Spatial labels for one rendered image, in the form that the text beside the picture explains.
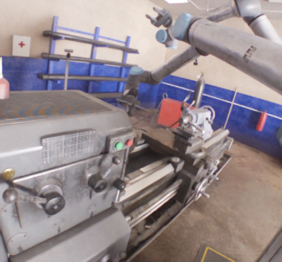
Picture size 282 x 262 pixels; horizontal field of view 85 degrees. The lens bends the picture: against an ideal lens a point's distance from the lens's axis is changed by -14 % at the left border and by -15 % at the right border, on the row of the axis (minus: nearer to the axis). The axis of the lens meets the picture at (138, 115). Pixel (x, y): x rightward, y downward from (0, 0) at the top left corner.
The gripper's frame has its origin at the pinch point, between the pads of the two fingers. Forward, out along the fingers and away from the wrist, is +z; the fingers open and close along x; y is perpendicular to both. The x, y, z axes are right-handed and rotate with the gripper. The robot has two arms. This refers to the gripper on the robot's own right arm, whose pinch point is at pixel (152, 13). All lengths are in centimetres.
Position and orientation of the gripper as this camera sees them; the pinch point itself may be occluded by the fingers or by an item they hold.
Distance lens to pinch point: 122.6
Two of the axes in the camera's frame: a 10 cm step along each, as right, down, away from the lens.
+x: -6.6, 3.7, 6.5
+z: -6.7, 1.0, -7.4
